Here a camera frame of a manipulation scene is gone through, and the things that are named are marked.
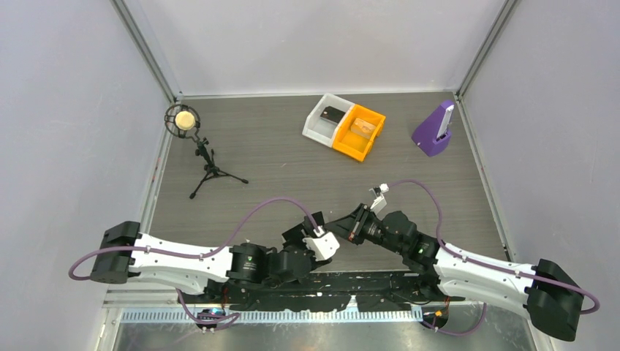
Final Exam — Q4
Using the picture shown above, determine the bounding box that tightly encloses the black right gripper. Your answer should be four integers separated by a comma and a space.
324, 203, 406, 255

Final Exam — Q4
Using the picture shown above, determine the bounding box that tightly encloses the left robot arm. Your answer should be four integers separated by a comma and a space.
89, 218, 340, 303

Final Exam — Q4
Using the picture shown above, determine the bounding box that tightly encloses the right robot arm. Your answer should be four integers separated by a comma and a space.
323, 204, 583, 341

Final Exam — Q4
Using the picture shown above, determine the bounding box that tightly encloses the tan card in orange bin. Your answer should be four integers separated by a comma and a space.
350, 118, 377, 140

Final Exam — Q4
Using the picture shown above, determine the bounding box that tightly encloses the black card in white bin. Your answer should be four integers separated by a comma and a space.
320, 106, 346, 125

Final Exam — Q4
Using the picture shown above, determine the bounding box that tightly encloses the orange plastic bin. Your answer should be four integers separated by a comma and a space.
332, 105, 386, 162

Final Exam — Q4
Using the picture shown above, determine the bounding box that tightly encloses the white plastic bin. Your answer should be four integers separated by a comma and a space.
302, 93, 355, 148

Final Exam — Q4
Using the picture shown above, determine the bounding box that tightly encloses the purple stand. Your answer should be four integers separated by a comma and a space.
412, 100, 455, 157

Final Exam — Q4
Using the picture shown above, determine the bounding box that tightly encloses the white device in stand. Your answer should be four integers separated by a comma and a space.
436, 105, 454, 140

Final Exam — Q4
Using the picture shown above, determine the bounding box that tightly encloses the cream round microphone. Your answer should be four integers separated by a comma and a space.
174, 110, 197, 131

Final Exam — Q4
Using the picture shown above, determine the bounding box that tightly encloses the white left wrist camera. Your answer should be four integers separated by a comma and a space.
303, 232, 340, 262

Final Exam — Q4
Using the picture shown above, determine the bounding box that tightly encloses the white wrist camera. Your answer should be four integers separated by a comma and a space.
369, 183, 390, 214
303, 232, 340, 262

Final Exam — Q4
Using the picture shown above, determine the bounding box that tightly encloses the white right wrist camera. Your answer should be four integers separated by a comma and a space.
369, 183, 390, 214

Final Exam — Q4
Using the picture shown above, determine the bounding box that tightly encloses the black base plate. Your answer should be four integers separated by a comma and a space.
183, 271, 448, 312

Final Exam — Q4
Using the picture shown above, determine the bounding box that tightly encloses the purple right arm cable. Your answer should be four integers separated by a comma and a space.
387, 179, 602, 337

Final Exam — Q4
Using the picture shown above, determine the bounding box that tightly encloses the perforated metal rail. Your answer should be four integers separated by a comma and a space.
120, 306, 423, 324

